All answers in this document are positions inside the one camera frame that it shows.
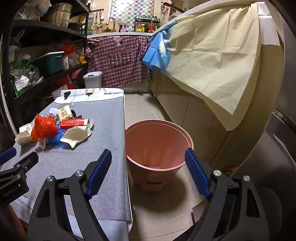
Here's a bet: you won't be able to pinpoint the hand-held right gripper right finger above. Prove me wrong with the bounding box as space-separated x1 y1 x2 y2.
184 148 271 241

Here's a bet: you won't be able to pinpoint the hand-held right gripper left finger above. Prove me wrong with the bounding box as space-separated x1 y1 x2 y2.
27 149 133 241

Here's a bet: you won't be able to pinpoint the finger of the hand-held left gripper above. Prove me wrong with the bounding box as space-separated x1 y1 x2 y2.
0 152 39 186
0 147 17 165

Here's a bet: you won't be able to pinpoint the orange plastic bag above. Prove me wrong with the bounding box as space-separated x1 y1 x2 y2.
31 115 58 142

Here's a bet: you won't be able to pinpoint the blue plastic bag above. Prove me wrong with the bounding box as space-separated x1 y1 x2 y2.
45 128 67 145

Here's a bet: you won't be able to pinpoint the cream paper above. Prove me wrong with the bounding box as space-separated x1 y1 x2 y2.
60 126 93 149

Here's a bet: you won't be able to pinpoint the pink plastic bin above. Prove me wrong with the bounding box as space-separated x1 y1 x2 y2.
125 119 194 194

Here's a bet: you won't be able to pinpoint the red medicine box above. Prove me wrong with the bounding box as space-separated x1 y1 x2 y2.
60 118 90 130

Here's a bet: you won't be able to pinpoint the beige paper packet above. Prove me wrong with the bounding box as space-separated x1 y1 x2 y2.
57 105 74 121

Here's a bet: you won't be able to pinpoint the grey table mat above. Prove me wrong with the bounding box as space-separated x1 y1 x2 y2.
0 92 133 227

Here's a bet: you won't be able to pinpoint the beige kitchen cabinet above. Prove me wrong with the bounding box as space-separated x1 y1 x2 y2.
150 67 285 167

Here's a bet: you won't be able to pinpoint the green and white packet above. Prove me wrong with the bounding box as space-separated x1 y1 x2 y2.
10 74 31 96

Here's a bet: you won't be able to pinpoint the clear plastic bag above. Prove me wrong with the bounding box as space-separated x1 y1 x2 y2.
25 68 44 85

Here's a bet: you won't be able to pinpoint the white lidded bin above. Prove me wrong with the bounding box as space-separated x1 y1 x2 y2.
83 71 103 89

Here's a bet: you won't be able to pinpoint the orange printed sack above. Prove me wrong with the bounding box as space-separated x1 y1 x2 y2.
55 70 86 93

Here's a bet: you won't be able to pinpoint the green storage box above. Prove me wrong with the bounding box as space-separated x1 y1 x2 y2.
35 51 65 78

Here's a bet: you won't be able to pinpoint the red plaid shirt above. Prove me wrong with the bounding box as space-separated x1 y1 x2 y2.
86 35 153 87

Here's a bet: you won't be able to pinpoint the cream and blue printed tablecloth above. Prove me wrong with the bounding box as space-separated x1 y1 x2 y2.
142 3 264 131

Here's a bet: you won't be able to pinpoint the orange bag on shelf rack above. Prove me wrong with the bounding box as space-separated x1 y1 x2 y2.
59 44 78 56

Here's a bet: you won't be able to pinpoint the black shelf rack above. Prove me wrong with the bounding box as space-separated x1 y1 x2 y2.
0 0 92 130

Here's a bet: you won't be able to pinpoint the white plastic bags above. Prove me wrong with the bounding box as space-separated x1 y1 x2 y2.
16 0 52 20

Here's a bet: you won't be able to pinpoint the steel pot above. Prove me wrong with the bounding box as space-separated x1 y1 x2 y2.
47 3 72 27

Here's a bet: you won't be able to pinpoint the metal faucet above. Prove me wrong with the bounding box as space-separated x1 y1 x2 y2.
106 17 117 32

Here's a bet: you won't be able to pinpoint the black spice rack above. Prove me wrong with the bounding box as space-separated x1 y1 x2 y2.
134 15 159 33

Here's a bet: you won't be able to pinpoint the white foam sheet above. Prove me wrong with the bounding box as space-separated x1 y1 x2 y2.
257 2 281 45

